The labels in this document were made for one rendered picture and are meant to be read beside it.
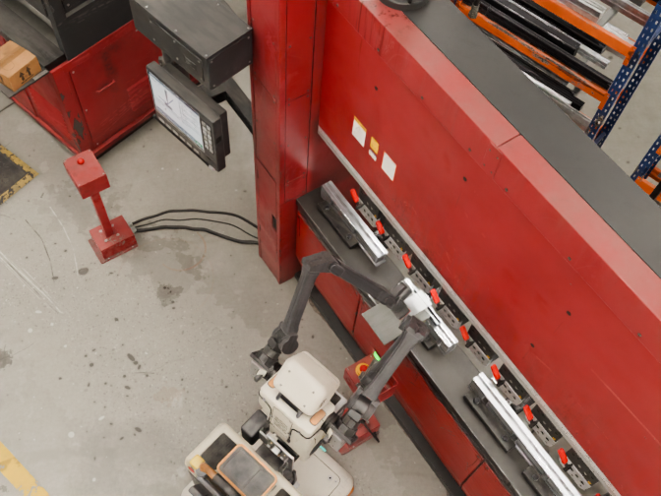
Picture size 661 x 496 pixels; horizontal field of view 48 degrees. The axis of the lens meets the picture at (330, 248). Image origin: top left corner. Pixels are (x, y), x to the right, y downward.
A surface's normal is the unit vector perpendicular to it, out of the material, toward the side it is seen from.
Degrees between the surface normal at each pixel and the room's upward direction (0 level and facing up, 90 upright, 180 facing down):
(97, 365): 0
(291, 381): 48
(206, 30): 0
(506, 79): 0
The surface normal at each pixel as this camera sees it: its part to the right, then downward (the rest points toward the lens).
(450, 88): 0.06, -0.50
